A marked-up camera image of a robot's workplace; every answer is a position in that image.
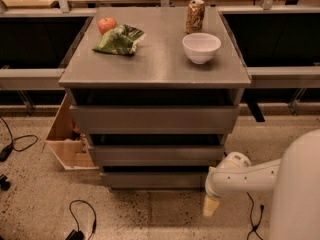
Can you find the grey rail left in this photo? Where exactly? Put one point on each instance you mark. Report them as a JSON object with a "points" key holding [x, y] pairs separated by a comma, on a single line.
{"points": [[30, 79]]}

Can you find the wooden box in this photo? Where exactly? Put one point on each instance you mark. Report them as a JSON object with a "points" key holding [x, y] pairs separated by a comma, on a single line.
{"points": [[67, 144]]}

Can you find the grey top drawer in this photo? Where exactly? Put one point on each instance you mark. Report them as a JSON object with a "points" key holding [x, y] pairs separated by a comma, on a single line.
{"points": [[155, 119]]}

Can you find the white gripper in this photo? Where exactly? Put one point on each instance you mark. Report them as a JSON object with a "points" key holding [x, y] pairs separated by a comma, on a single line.
{"points": [[213, 191]]}

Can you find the grey drawer cabinet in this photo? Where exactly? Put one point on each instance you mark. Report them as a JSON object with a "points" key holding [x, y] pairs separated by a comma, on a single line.
{"points": [[158, 74]]}

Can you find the grey rail right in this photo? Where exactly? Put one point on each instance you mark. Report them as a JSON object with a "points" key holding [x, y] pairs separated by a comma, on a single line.
{"points": [[284, 77]]}

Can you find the black caster wheel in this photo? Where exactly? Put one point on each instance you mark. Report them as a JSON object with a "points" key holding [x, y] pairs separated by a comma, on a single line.
{"points": [[4, 183]]}

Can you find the green chip bag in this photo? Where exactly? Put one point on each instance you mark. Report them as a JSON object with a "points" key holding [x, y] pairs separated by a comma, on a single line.
{"points": [[121, 40]]}

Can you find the grey drawer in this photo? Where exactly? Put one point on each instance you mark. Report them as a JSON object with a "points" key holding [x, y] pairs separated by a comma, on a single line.
{"points": [[155, 119], [156, 155], [183, 180]]}

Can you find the grey bottom drawer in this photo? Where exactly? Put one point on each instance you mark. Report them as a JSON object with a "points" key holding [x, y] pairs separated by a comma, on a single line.
{"points": [[183, 180]]}

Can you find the red apple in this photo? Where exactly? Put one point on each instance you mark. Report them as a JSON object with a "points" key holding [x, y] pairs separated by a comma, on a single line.
{"points": [[106, 24]]}

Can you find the white bowl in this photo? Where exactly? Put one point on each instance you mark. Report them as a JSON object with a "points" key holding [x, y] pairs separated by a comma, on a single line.
{"points": [[200, 48]]}

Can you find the orange soda can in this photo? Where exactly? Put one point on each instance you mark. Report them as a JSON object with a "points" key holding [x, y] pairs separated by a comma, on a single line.
{"points": [[195, 16]]}

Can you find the grey middle drawer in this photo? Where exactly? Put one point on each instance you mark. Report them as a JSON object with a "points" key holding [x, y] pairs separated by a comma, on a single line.
{"points": [[156, 155]]}

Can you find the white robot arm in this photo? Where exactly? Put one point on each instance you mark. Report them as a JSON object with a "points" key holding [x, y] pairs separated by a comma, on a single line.
{"points": [[293, 179]]}

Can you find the grey rail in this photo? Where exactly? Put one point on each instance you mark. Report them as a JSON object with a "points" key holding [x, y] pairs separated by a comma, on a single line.
{"points": [[284, 77], [30, 79]]}

